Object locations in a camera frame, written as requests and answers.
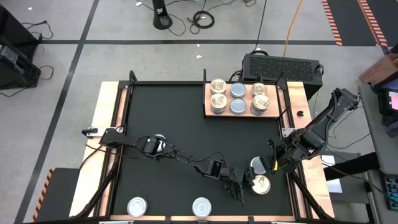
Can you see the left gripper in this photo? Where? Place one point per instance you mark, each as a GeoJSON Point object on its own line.
{"type": "Point", "coordinates": [230, 180]}

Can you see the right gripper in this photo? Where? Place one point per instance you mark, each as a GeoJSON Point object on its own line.
{"type": "Point", "coordinates": [284, 155]}

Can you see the pink-label seafood can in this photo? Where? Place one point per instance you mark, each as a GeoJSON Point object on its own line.
{"type": "Point", "coordinates": [261, 186]}
{"type": "Point", "coordinates": [256, 165]}
{"type": "Point", "coordinates": [260, 104]}
{"type": "Point", "coordinates": [258, 89]}

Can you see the green-label tuna can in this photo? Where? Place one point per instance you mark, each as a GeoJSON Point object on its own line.
{"type": "Point", "coordinates": [238, 106]}
{"type": "Point", "coordinates": [201, 207]}
{"type": "Point", "coordinates": [162, 143]}
{"type": "Point", "coordinates": [238, 90]}
{"type": "Point", "coordinates": [137, 207]}

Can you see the blue-label pull-tab can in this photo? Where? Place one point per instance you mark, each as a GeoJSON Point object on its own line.
{"type": "Point", "coordinates": [218, 86]}
{"type": "Point", "coordinates": [219, 112]}
{"type": "Point", "coordinates": [219, 101]}

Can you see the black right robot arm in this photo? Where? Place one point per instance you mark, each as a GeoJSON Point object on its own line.
{"type": "Point", "coordinates": [323, 124]}

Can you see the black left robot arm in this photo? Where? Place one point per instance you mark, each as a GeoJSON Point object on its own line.
{"type": "Point", "coordinates": [130, 142]}

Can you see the small black knob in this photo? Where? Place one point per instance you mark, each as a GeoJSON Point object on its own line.
{"type": "Point", "coordinates": [300, 114]}

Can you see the white floor sheet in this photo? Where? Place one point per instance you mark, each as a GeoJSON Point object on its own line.
{"type": "Point", "coordinates": [329, 161]}

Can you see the black desk leg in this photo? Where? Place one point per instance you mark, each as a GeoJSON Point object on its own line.
{"type": "Point", "coordinates": [351, 166]}

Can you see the black perforated computer case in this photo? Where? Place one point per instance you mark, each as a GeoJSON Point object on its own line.
{"type": "Point", "coordinates": [280, 67]}

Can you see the grey desk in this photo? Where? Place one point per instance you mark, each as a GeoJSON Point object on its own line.
{"type": "Point", "coordinates": [377, 149]}

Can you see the computer keyboard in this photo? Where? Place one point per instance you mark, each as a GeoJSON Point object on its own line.
{"type": "Point", "coordinates": [392, 193]}

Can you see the small monitor screen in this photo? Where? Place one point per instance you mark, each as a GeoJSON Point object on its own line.
{"type": "Point", "coordinates": [390, 102]}

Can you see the brown cardboard box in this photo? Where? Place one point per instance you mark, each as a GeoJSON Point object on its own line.
{"type": "Point", "coordinates": [381, 70]}

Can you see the black mat orange-striped edge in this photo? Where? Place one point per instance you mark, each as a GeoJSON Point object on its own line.
{"type": "Point", "coordinates": [59, 196]}
{"type": "Point", "coordinates": [351, 18]}

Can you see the black stand base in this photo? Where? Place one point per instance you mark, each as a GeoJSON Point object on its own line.
{"type": "Point", "coordinates": [162, 20]}

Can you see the black box with screen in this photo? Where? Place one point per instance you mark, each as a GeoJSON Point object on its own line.
{"type": "Point", "coordinates": [18, 71]}

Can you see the large black equipment case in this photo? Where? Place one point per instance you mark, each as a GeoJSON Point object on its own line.
{"type": "Point", "coordinates": [12, 31]}

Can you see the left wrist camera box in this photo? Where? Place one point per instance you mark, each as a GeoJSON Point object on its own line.
{"type": "Point", "coordinates": [214, 168]}

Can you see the wooden shelf with black frame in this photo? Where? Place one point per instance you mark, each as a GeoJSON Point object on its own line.
{"type": "Point", "coordinates": [274, 93]}

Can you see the black aluminium table frame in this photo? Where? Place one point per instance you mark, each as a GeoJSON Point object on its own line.
{"type": "Point", "coordinates": [168, 82]}

